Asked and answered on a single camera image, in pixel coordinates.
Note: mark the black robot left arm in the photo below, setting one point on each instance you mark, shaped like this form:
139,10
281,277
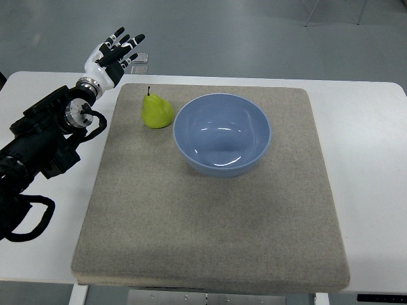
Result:
46,140

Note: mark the blue bowl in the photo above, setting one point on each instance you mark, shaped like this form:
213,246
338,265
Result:
222,135

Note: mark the metal stand legs background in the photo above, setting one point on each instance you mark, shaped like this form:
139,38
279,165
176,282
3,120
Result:
326,12

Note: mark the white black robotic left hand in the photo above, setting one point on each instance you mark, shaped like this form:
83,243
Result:
106,65

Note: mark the white table frame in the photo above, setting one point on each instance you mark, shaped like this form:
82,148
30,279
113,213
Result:
95,295

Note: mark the lower floor plate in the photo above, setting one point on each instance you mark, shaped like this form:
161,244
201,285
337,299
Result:
139,69

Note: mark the grey felt mat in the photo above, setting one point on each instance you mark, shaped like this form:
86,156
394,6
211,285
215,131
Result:
153,221

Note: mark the green pear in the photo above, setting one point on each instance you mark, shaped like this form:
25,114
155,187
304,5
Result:
156,112

